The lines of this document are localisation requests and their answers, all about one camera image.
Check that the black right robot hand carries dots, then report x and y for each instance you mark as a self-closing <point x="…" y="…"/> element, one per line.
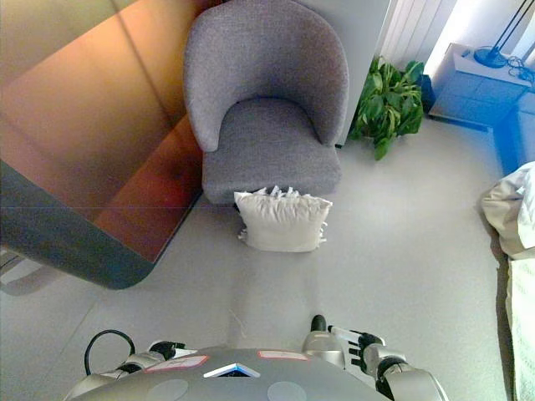
<point x="357" y="344"/>

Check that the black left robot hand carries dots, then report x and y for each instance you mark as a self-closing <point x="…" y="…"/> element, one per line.
<point x="167" y="348"/>

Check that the white fringed pillow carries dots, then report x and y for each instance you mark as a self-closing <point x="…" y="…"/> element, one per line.
<point x="280" y="221"/>

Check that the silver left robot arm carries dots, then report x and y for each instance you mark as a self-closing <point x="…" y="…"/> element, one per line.
<point x="125" y="367"/>

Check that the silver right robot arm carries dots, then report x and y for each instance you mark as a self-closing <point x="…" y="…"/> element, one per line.
<point x="409" y="376"/>

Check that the silver right robot leg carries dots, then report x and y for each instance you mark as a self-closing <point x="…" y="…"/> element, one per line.
<point x="322" y="348"/>

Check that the black right robot foot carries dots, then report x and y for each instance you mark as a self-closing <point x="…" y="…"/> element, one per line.
<point x="319" y="322"/>

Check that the grey robot torso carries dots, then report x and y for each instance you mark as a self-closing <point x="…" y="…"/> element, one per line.
<point x="230" y="384"/>

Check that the white bedding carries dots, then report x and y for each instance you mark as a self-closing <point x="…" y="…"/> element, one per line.
<point x="520" y="326"/>

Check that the beige crumpled blanket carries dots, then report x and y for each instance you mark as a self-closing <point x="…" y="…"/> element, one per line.
<point x="510" y="209"/>

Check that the brown wooden table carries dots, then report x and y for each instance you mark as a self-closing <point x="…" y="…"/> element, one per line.
<point x="83" y="125"/>

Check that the green leafy houseplant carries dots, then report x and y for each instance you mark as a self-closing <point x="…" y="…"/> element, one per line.
<point x="388" y="104"/>

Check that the dark plant pot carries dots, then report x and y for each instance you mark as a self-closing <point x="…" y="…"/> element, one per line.
<point x="427" y="94"/>

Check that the white low cabinet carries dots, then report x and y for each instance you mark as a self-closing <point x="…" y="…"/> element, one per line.
<point x="472" y="96"/>

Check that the grey fabric armchair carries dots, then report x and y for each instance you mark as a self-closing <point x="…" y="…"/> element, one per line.
<point x="267" y="62"/>

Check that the black floor lamp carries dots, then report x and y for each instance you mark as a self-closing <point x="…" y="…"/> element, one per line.
<point x="491" y="56"/>

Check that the white curtain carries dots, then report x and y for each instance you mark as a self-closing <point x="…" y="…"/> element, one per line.
<point x="409" y="29"/>

